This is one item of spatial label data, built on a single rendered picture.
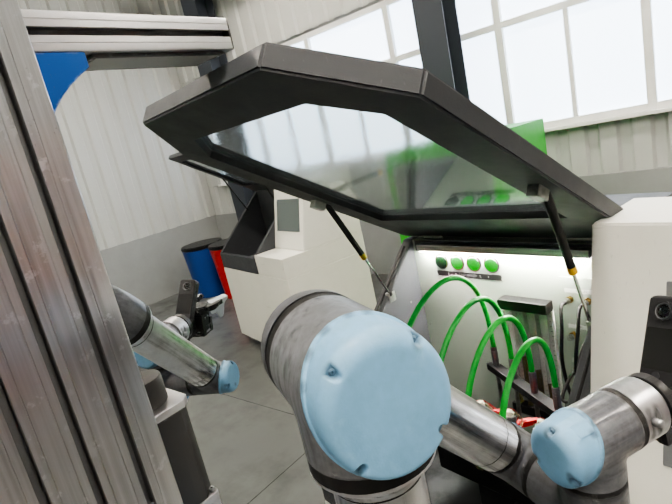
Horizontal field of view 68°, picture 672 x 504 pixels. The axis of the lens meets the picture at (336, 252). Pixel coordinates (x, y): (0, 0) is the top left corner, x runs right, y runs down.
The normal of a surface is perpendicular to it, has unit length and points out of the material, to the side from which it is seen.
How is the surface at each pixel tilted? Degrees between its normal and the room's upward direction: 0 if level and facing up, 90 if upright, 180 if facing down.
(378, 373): 83
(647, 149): 90
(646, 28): 90
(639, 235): 76
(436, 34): 90
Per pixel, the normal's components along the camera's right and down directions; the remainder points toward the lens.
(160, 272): 0.75, -0.01
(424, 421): 0.37, -0.01
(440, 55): -0.63, 0.30
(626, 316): -0.77, 0.07
